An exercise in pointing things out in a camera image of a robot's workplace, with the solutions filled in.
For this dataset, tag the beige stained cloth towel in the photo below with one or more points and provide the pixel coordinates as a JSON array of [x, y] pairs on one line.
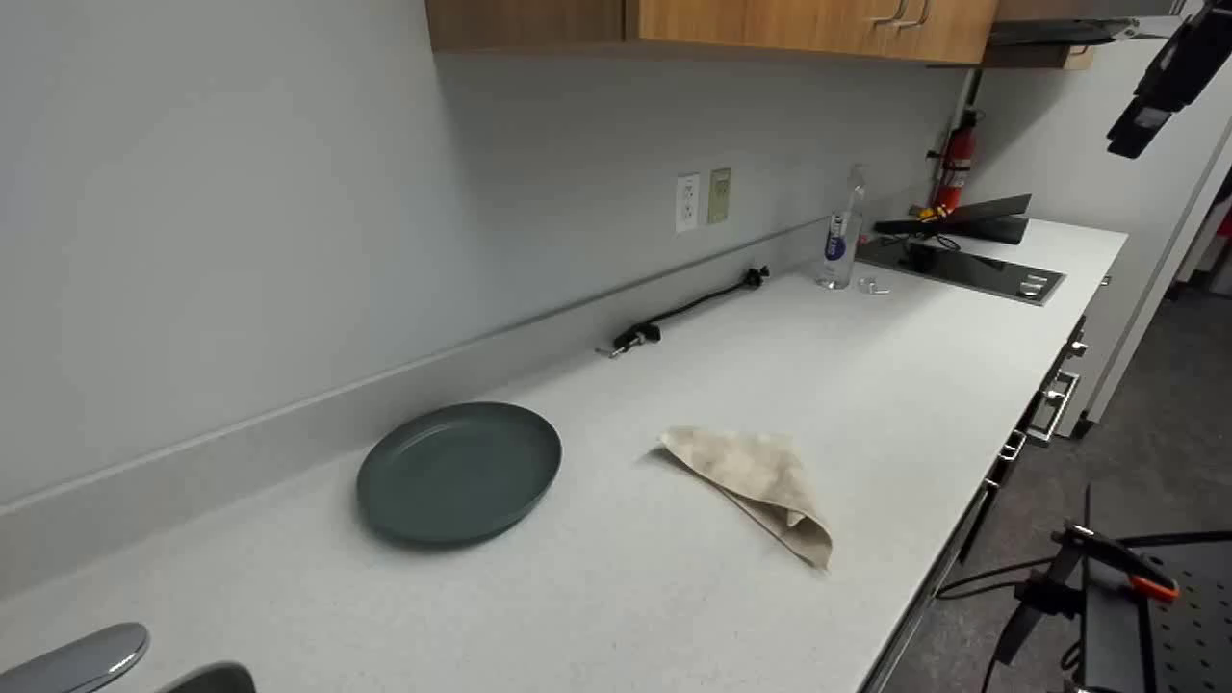
[[756, 475]]

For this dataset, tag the black perforated mounting table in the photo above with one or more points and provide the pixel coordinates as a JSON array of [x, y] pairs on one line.
[[1158, 629]]

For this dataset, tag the grey metal faucet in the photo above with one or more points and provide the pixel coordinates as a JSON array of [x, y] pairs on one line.
[[70, 660]]

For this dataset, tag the white wall power outlet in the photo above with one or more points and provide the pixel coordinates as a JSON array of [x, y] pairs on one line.
[[691, 202]]

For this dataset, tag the black folded angled board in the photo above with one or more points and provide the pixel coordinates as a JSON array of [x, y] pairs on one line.
[[976, 221]]

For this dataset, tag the clear plastic water bottle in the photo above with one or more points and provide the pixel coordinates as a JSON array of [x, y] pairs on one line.
[[840, 236]]

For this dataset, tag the dark green round plate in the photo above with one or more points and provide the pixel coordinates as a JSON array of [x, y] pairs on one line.
[[455, 475]]

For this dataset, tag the wooden wall cabinet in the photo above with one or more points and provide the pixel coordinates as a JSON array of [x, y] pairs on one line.
[[772, 24]]

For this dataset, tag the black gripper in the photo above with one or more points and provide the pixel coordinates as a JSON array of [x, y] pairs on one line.
[[1175, 80]]

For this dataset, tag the flat black tray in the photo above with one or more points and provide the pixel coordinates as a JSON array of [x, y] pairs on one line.
[[966, 269]]

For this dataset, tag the sink basin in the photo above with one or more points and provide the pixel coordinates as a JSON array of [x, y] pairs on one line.
[[214, 681]]

